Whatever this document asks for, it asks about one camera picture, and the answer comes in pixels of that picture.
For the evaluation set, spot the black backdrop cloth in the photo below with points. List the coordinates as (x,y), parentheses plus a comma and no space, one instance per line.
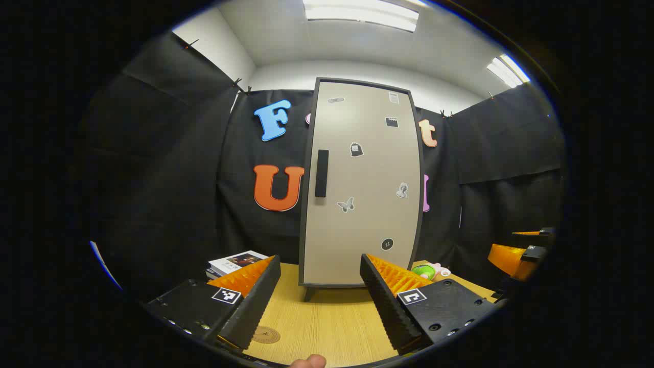
(168,179)

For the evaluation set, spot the stack of books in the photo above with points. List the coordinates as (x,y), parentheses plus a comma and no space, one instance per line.
(232,263)

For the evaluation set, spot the small ceiling light panel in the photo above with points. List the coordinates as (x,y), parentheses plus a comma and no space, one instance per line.
(508,70)

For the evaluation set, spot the green and pink plush toy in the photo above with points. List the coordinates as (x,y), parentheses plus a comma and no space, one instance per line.
(426,271)

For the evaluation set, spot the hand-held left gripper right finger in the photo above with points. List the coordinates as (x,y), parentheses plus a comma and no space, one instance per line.
(391,312)

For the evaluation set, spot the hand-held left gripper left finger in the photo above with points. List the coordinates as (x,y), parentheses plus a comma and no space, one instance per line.
(250,312)

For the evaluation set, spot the long ceiling light panel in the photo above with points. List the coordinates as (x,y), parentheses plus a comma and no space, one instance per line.
(357,13)

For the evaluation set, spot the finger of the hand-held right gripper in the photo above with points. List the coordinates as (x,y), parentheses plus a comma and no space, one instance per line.
(511,258)
(536,237)

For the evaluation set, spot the brown round coaster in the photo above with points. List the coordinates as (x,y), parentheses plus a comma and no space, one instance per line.
(265,335)

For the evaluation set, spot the grey cabinet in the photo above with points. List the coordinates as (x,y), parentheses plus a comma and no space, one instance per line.
(309,294)

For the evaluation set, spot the beige cabinet door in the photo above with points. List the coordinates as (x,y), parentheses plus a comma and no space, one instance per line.
(363,168)

